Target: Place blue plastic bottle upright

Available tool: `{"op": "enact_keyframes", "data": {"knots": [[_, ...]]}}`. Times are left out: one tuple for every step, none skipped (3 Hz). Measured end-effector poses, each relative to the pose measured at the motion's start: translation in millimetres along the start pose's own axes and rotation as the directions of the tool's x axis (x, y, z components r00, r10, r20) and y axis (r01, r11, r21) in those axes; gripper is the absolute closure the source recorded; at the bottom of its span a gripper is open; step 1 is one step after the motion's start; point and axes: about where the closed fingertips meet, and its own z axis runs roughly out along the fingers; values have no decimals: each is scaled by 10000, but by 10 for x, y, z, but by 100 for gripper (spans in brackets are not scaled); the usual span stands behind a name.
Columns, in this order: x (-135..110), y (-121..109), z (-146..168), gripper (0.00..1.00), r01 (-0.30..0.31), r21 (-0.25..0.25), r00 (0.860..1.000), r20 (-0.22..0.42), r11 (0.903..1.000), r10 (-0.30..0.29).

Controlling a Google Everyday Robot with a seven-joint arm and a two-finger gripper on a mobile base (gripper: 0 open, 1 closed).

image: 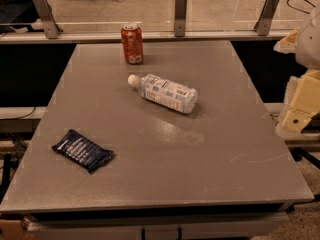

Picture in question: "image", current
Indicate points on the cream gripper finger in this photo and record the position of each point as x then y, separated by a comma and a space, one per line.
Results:
301, 103
287, 44

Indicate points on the metal bracket post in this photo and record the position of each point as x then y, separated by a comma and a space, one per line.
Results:
51, 29
180, 17
263, 25

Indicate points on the middle metal bracket post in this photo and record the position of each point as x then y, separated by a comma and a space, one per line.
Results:
180, 17

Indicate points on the dark blue snack packet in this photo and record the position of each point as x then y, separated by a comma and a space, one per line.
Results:
82, 151

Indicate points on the clear glass barrier panel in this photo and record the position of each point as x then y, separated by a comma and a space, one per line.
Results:
158, 15

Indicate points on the right metal bracket post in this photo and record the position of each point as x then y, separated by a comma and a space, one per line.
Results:
263, 25

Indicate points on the blue labelled plastic bottle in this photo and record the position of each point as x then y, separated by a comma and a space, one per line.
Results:
167, 93

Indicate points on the left metal bracket post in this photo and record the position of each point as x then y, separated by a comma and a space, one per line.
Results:
51, 29

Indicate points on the red soda can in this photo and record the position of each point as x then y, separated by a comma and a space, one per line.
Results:
131, 36

